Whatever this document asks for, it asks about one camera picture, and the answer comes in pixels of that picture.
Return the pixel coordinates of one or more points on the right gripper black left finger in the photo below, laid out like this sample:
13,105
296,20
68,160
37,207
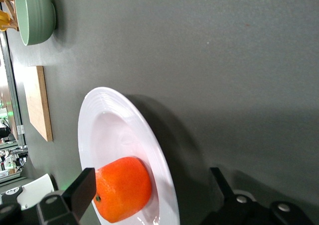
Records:
79,192

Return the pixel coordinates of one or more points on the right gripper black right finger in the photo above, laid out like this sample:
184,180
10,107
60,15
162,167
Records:
239,210

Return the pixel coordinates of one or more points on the orange fruit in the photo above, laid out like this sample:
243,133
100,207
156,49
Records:
124,187

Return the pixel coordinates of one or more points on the white round plate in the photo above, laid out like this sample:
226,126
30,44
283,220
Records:
117,135

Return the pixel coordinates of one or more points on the wooden cutting board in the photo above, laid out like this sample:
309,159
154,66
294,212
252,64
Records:
37,103

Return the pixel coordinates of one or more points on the green bowl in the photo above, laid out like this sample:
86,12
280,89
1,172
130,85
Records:
37,13

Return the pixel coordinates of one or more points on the aluminium frame post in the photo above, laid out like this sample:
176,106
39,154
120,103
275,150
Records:
11,85

